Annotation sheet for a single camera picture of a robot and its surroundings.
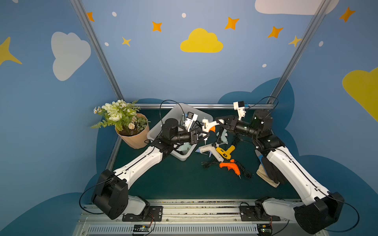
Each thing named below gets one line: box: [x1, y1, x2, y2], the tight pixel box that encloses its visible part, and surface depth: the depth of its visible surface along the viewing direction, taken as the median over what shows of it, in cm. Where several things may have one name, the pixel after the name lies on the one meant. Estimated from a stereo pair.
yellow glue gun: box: [215, 145, 236, 160], surface depth 97 cm
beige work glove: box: [255, 163, 281, 189], surface depth 90 cm
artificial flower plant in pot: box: [90, 99, 152, 150], surface depth 82 cm
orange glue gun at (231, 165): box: [219, 159, 242, 179], surface depth 92 cm
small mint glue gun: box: [176, 142, 192, 153], surface depth 97 cm
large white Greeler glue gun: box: [194, 143, 224, 163], surface depth 98 cm
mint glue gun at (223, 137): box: [216, 128, 229, 145], surface depth 105 cm
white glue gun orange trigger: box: [202, 118, 221, 133], surface depth 70 cm
